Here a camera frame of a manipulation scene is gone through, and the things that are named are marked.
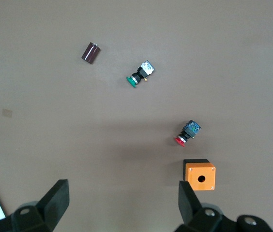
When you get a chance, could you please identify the red push button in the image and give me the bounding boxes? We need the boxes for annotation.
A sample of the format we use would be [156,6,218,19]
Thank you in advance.
[173,119,203,148]

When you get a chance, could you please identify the dark brown capacitor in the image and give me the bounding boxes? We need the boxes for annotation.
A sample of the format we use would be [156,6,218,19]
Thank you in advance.
[81,42,102,65]

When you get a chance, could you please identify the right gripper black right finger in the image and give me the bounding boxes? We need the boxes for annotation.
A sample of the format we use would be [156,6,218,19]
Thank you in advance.
[175,181,273,232]

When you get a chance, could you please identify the green push button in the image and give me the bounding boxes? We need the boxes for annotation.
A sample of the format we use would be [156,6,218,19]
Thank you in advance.
[125,60,156,89]

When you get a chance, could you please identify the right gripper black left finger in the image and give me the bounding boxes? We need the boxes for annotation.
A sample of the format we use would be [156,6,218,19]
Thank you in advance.
[0,179,70,232]

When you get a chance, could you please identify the orange button enclosure box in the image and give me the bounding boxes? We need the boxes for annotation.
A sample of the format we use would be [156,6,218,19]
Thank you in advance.
[182,158,216,192]

